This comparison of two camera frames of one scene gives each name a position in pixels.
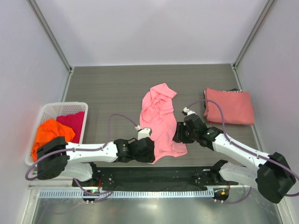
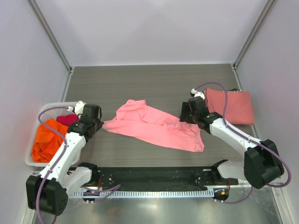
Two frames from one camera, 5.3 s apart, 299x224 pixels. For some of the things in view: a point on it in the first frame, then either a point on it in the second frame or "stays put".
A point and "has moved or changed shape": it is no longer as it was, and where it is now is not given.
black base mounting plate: x=155 y=177 stays put
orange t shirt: x=48 y=130 stays put
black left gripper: x=149 y=157 → x=99 y=124
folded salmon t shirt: x=237 y=106 stays put
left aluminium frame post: x=35 y=8 stays put
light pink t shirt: x=157 y=114 has moved or changed shape
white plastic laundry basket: x=51 y=111 stays put
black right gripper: x=179 y=136 → x=185 y=108
